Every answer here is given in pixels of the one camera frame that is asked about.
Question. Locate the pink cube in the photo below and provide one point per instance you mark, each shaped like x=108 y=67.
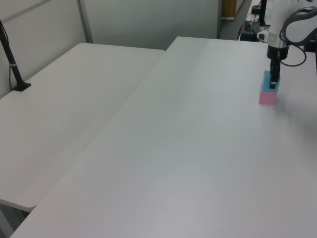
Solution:
x=267 y=97

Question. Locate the black monitor stand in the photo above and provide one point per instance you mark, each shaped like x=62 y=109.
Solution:
x=263 y=12

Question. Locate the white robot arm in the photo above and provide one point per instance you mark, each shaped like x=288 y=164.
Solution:
x=297 y=24

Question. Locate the black camera stand pole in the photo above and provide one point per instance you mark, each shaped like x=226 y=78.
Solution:
x=10 y=58

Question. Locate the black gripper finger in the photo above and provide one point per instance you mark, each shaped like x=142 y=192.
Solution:
x=274 y=74
x=270 y=67

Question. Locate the small black box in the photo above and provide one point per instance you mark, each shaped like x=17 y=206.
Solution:
x=248 y=37

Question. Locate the grey metal partition post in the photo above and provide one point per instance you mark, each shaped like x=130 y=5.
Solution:
x=85 y=21

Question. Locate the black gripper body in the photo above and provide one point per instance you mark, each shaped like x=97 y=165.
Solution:
x=273 y=52

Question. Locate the grey partition edge post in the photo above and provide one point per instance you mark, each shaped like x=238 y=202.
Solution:
x=219 y=19

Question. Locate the blue cube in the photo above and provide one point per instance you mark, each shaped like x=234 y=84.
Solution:
x=267 y=83

